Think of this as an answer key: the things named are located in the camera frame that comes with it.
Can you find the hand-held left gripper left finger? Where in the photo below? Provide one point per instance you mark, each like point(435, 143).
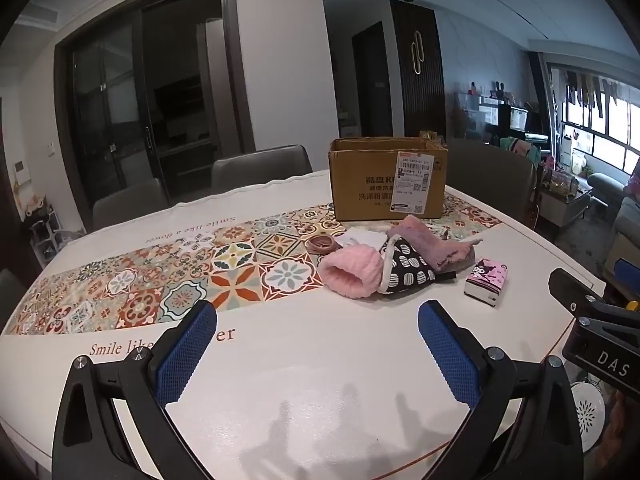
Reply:
point(185, 350)

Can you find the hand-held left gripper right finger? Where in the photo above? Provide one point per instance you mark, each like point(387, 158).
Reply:
point(447, 355)

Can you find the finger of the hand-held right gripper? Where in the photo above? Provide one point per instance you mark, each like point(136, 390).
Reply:
point(627, 267)
point(575, 292)

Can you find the pink cartoon tissue packet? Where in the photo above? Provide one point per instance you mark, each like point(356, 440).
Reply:
point(487, 280)

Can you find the black white patterned pouch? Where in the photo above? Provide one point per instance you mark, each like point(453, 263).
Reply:
point(410, 266)

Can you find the white cloth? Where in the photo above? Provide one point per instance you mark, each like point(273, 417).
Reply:
point(362, 236)

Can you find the brown cardboard box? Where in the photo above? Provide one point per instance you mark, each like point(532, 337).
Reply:
point(365, 185)

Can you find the grey sofa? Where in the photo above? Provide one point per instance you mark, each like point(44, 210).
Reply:
point(620, 210)

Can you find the white perforated stool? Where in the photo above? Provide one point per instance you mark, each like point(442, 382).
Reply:
point(590, 415)

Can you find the glass coffee table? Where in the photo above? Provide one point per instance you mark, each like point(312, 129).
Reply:
point(562, 200)

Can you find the white patterned tablecloth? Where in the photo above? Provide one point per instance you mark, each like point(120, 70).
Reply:
point(300, 385)

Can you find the grey dining chair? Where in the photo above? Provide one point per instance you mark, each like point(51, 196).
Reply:
point(10, 300)
point(260, 167)
point(130, 205)
point(495, 180)

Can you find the large window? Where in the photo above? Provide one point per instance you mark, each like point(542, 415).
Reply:
point(610, 130)

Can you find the pile of colourful clothes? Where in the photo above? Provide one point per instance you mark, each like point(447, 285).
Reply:
point(520, 147)

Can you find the black piano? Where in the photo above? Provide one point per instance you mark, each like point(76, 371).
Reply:
point(530, 122)

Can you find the small white shelf rack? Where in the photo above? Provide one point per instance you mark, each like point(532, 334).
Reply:
point(47, 235)

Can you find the dark sliding glass door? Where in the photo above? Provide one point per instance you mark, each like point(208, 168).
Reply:
point(125, 110)

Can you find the white storage shelf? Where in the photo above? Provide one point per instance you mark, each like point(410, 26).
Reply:
point(348, 127)

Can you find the dark wooden door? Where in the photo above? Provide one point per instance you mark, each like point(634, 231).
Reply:
point(372, 85)

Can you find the white wall intercom panel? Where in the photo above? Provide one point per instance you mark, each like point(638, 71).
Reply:
point(21, 171)

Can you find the dark slatted wall panel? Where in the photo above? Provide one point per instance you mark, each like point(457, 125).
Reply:
point(430, 95)

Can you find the gold wall ornament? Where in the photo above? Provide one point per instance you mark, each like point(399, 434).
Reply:
point(416, 52)

